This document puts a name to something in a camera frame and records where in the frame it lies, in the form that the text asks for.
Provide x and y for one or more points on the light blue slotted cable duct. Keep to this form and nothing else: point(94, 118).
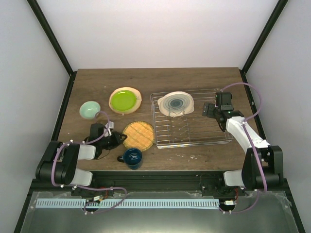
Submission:
point(130, 203)

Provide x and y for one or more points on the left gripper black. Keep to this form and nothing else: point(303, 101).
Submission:
point(117, 136)

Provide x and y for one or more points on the dark blue mug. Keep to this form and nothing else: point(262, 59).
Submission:
point(132, 157)

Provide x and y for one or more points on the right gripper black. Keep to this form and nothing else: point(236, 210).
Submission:
point(210, 113)

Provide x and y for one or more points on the beige plate under stack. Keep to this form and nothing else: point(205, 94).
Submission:
point(136, 106)

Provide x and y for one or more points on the wire dish rack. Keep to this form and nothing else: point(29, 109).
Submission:
point(187, 130)

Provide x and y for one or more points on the lime green plate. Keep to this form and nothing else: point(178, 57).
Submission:
point(123, 100)

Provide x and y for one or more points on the white plate blue spiral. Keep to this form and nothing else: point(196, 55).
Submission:
point(176, 104)

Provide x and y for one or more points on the mint green small bowl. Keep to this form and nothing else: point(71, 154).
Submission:
point(89, 109)

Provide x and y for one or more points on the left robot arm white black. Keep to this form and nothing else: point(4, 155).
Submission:
point(58, 164)

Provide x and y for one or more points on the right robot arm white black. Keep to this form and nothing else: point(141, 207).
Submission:
point(263, 163)

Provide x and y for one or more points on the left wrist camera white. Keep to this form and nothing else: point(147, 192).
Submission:
point(109, 128)

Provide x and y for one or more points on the woven bamboo mat round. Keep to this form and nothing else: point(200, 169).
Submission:
point(140, 135)

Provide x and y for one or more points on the black aluminium frame base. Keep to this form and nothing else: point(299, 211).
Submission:
point(208, 183)

